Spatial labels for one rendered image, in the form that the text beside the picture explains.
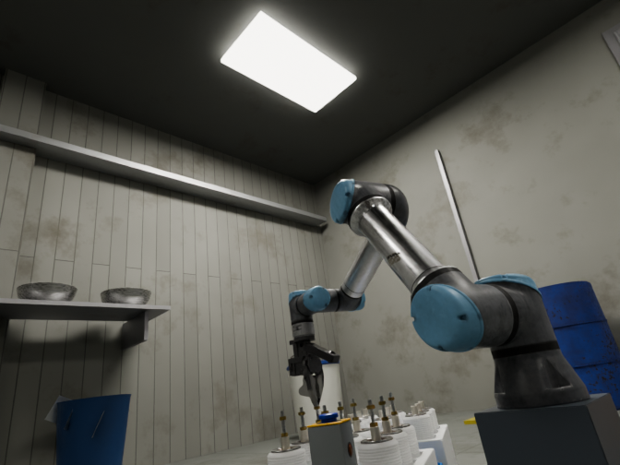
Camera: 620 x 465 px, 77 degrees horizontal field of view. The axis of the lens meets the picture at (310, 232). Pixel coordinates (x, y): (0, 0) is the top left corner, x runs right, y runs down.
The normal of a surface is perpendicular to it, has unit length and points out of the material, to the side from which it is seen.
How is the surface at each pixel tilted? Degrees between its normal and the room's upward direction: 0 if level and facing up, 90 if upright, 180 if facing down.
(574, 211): 90
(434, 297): 96
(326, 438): 90
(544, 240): 90
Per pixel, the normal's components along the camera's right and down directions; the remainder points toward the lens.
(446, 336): -0.85, 0.02
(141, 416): 0.68, -0.37
